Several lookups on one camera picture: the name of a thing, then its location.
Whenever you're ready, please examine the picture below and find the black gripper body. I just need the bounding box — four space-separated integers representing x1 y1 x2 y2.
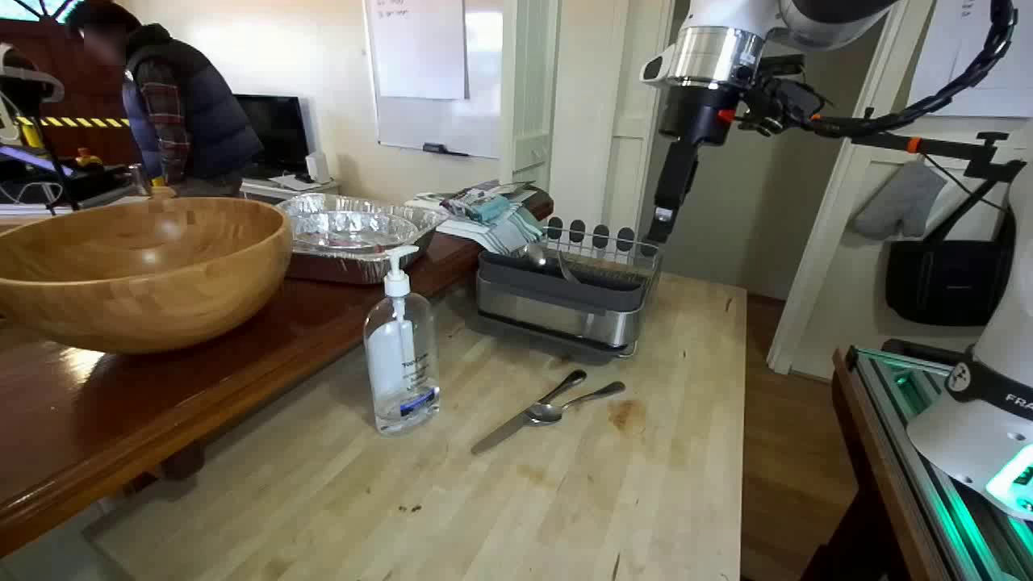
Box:
654 82 748 186

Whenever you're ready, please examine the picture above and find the green lit robot base platform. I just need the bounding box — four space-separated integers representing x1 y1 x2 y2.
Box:
833 340 1033 581

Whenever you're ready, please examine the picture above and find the small silver spoon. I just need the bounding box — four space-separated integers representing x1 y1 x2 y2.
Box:
523 377 628 426

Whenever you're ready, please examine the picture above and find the dark grey cutlery caddy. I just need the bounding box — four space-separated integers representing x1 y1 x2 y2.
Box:
476 251 653 317

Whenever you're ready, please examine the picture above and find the green striped dish towel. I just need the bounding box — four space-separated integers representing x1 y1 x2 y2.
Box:
432 180 548 258

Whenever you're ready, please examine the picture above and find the grey oven mitt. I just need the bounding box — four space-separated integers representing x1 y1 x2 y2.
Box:
847 159 952 242

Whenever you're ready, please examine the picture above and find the white whiteboard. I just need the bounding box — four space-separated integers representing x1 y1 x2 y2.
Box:
363 0 511 162

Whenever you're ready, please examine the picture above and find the black bag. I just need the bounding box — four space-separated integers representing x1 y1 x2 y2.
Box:
886 202 1016 329

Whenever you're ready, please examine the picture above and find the clear hand sanitizer bottle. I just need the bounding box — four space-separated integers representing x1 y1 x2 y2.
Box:
363 242 442 439

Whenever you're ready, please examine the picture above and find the aluminium foil tray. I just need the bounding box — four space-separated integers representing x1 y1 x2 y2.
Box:
278 189 451 287

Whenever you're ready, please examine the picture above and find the black monitor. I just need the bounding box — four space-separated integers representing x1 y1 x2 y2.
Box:
231 90 315 185

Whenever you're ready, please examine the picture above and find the person in dark vest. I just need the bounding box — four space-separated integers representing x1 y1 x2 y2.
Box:
61 0 268 199

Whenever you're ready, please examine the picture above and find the large wooden bowl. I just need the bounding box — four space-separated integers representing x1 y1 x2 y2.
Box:
0 195 293 358

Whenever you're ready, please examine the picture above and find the dark brown wooden table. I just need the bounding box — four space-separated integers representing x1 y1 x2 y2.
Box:
0 186 560 562

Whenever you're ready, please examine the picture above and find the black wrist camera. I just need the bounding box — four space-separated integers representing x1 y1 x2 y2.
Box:
738 56 829 138

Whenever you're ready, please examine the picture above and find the wire dish drying rack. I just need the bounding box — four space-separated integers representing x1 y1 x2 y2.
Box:
471 214 666 355

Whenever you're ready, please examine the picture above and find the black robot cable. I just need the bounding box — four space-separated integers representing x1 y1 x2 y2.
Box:
811 0 1019 143

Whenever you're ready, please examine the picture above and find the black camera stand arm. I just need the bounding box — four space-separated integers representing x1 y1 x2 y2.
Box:
857 125 1031 251

